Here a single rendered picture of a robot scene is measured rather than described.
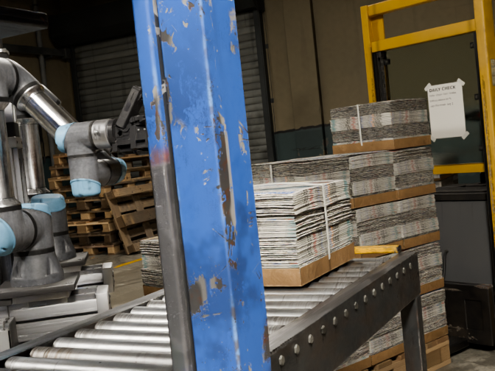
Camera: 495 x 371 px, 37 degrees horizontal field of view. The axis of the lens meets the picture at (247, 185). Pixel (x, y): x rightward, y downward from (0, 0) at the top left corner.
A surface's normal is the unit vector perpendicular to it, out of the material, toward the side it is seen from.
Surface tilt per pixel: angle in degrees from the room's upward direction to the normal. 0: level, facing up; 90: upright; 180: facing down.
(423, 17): 90
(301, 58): 90
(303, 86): 90
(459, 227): 90
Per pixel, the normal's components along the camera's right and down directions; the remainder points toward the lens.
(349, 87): -0.46, 0.10
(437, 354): 0.65, -0.03
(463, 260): -0.75, 0.11
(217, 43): 0.88, -0.07
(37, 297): 0.16, 0.04
